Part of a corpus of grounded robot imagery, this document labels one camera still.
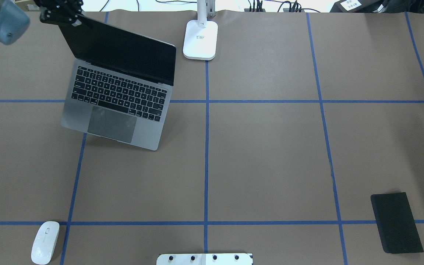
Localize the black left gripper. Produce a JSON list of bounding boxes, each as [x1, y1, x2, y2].
[[34, 0, 84, 27]]

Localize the grey laptop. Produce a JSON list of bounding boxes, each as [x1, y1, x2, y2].
[[59, 15, 177, 151]]

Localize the black mouse pad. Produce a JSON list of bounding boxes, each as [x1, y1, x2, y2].
[[370, 192, 424, 254]]

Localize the white desk lamp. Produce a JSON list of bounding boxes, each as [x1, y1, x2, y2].
[[182, 0, 218, 61]]

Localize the white computer mouse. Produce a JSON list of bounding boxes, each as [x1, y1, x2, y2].
[[31, 221, 60, 265]]

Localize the cardboard box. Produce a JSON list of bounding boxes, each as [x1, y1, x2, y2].
[[12, 0, 40, 11]]

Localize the black box with label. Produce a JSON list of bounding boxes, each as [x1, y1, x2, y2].
[[330, 0, 424, 14]]

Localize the black cables behind table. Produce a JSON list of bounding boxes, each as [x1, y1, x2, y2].
[[100, 0, 321, 13]]

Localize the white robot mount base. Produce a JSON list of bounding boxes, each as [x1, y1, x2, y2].
[[156, 253, 254, 265]]

